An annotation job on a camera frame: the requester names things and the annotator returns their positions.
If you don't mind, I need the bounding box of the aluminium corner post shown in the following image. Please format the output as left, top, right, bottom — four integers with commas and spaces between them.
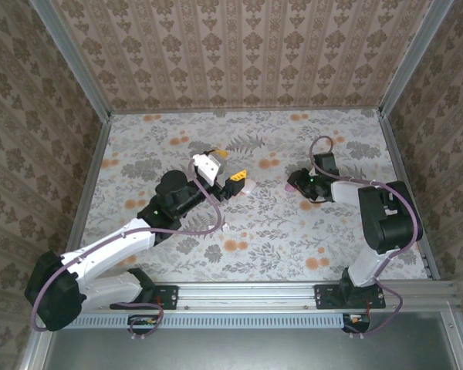
28, 0, 113, 121
377, 0, 458, 116

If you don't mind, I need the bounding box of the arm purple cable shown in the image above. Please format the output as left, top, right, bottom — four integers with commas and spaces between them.
29, 160, 223, 340
309, 136, 424, 338

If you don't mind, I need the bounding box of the left black cable junction box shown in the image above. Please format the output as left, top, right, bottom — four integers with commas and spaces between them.
127, 314, 160, 337

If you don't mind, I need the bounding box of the left aluminium side rail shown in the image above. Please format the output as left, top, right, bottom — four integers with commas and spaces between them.
56, 114, 113, 284

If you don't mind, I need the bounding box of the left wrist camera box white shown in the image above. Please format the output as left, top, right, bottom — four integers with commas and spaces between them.
190, 149, 229, 185

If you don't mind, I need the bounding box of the aluminium lower frame bar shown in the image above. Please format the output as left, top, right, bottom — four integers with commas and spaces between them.
441, 310, 463, 370
18, 329, 57, 370

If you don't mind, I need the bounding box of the right aluminium side rail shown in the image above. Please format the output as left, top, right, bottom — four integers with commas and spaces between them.
377, 111, 443, 281

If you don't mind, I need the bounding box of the left aluminium corner post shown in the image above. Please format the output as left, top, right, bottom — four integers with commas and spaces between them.
28, 0, 113, 121

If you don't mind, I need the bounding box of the right black cable junction box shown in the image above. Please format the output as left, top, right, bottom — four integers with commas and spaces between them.
341, 312, 371, 335

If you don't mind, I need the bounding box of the black cable junction box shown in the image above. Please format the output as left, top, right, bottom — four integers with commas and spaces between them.
341, 312, 371, 335
127, 314, 160, 337

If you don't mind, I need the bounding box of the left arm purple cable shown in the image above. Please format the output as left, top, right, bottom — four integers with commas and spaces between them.
29, 160, 223, 340

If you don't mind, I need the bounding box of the thin aluminium wall rail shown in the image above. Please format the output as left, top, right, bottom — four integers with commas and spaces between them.
110, 106, 383, 115

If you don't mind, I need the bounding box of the grey metal panel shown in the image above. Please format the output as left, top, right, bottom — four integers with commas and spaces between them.
42, 327, 461, 370

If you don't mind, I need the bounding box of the long aluminium base rail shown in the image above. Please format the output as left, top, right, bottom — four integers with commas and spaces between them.
42, 281, 458, 310

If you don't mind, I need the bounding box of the grey slotted cable duct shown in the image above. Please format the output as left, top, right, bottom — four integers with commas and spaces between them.
56, 312, 371, 329

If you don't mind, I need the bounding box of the aluminium side rail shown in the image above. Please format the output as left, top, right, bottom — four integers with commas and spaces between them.
56, 114, 113, 284
377, 111, 443, 281

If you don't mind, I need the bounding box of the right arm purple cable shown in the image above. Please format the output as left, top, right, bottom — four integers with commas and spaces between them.
309, 136, 424, 338

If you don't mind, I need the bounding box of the right aluminium corner post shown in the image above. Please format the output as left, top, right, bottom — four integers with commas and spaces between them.
377, 0, 458, 116

